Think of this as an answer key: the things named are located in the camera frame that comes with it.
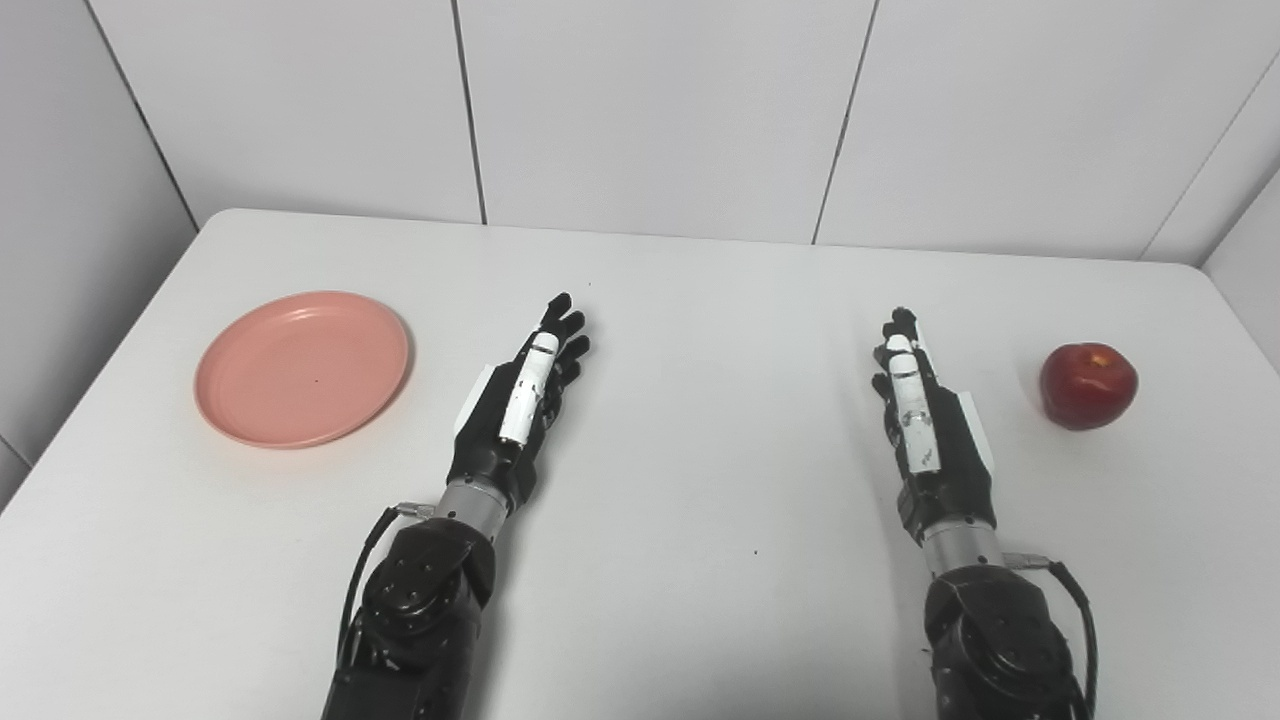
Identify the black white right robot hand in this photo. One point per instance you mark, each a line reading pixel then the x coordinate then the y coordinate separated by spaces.
pixel 950 470

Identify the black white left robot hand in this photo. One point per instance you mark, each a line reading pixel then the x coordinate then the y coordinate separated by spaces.
pixel 495 440

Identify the red apple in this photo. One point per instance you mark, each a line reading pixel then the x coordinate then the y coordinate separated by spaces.
pixel 1085 390

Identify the pink round plate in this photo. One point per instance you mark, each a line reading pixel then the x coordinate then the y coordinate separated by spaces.
pixel 300 370

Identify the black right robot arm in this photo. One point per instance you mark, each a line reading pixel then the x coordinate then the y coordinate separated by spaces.
pixel 1000 640

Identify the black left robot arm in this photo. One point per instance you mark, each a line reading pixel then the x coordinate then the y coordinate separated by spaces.
pixel 420 610

